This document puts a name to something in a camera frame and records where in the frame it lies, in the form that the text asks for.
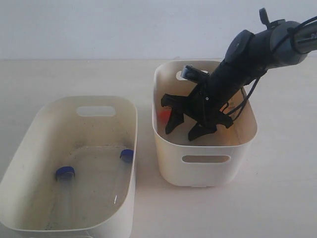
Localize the blue-capped clear tube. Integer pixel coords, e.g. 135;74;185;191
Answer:
55;166;75;219
120;149;134;164

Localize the orange-capped clear tube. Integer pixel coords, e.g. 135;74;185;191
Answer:
158;110;171;124

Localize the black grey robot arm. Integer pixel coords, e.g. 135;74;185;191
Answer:
161;8;317;141

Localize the white plastic bin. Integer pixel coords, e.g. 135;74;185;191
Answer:
152;60;258;187
0;96;138;238

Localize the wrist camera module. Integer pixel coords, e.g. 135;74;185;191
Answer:
180;65;210;84

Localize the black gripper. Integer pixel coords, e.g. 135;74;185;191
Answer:
160;58;234;142

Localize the black cable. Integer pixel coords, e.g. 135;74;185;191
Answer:
222;76;261;119

